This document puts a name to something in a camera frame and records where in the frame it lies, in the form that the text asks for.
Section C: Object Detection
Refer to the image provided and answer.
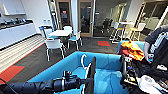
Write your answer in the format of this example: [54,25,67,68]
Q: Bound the wooden glass door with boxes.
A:
[77,0,95,38]
[55,0,73,30]

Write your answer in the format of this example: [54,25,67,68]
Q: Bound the white bar stool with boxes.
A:
[109,21,125,44]

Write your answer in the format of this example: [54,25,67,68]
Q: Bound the white clothes hanger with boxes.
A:
[80,53,93,94]

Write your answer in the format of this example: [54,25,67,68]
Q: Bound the small blue object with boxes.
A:
[147,54,155,64]

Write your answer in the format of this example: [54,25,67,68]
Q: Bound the orange garment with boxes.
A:
[118,40,146,62]

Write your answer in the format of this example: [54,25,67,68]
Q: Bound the white high table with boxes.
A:
[117,21,135,42]

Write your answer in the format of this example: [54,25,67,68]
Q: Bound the person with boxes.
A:
[143,25,168,68]

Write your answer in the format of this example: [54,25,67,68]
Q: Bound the white upper kitchen cabinets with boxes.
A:
[0,0,27,16]

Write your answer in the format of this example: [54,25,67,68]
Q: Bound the white kitchen counter cabinets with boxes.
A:
[0,20,38,50]

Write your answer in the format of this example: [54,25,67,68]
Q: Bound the black cart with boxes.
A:
[119,54,168,94]

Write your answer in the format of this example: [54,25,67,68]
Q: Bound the yellow seat bar stool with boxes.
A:
[129,22,148,42]

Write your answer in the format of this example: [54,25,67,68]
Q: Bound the black office chair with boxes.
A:
[101,18,113,34]

